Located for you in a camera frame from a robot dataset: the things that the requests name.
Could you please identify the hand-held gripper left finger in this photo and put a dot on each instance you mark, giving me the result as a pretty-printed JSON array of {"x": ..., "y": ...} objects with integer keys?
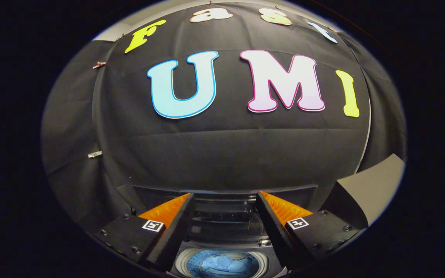
[{"x": 176, "y": 231}]

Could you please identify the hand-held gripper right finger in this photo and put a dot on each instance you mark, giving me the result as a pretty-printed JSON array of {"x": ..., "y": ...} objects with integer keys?
[{"x": 272, "y": 227}]

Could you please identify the black washing machine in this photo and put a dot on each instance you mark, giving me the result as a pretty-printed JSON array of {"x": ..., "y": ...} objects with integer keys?
[{"x": 222, "y": 216}]

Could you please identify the light blue button shirt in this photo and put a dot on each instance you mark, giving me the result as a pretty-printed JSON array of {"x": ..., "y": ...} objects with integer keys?
[{"x": 226, "y": 264}]

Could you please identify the black backdrop cloth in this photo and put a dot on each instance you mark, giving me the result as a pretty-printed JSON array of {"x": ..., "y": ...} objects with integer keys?
[{"x": 226, "y": 146}]

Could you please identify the grey beige cabinet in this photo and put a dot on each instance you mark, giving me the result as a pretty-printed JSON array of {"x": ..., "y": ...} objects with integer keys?
[{"x": 365, "y": 185}]

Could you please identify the silver cloth clip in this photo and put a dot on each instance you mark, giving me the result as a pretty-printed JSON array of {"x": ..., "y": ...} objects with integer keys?
[{"x": 95, "y": 154}]

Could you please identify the red cloth clip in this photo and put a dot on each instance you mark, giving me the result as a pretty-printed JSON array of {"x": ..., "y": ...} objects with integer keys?
[{"x": 99, "y": 65}]

